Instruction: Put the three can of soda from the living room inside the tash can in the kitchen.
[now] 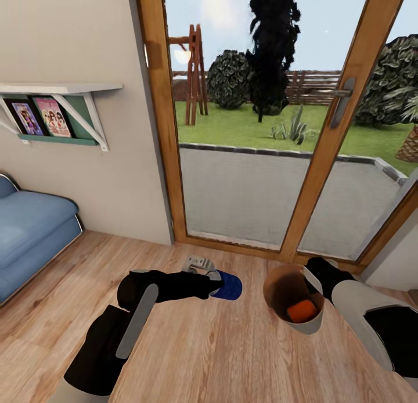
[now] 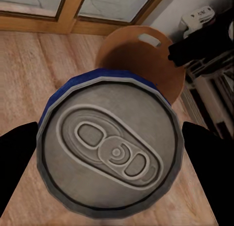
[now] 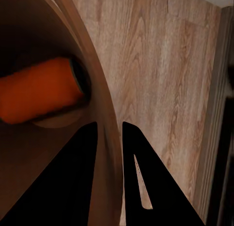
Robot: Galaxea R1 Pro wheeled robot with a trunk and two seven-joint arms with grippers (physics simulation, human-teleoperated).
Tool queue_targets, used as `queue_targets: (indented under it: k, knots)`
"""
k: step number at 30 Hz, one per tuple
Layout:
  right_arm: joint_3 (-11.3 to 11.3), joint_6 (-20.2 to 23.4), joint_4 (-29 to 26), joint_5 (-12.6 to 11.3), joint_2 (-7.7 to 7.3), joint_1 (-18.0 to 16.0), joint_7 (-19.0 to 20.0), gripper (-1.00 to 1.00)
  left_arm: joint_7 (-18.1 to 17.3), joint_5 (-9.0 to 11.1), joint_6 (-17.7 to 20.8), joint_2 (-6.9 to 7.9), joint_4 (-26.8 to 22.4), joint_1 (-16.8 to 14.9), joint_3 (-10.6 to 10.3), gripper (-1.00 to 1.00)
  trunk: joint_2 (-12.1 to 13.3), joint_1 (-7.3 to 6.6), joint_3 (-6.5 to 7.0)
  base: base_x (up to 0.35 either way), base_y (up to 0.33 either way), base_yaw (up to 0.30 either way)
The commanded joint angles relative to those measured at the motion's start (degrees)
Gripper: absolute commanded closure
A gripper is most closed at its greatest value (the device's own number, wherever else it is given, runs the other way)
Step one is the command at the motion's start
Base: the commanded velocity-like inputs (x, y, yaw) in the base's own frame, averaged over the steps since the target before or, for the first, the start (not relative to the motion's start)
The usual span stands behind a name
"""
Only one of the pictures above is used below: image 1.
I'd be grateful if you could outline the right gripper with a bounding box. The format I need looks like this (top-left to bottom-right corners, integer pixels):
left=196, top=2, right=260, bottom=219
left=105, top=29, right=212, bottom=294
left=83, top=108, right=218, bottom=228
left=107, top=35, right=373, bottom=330
left=305, top=278, right=319, bottom=294

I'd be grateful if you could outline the trash can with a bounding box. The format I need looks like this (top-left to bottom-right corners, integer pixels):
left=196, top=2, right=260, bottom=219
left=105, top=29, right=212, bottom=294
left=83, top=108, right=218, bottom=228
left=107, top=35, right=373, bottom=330
left=263, top=262, right=325, bottom=334

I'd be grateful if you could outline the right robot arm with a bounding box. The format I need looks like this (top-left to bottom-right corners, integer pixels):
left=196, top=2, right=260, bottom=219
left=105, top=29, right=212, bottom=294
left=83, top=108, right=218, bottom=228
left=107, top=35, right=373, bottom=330
left=303, top=258, right=418, bottom=393

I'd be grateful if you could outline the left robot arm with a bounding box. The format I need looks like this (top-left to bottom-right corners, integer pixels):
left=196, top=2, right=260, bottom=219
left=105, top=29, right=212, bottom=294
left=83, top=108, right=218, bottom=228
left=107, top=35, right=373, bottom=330
left=46, top=254, right=224, bottom=403

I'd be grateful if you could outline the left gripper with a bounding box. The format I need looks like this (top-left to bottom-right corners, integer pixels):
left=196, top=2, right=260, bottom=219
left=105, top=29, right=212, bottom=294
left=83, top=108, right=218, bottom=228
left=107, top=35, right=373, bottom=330
left=174, top=271, right=224, bottom=300

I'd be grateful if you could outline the can of soda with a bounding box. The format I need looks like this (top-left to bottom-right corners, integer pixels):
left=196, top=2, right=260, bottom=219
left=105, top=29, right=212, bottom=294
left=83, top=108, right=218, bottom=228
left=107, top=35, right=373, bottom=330
left=206, top=269, right=243, bottom=300
left=286, top=299, right=319, bottom=324

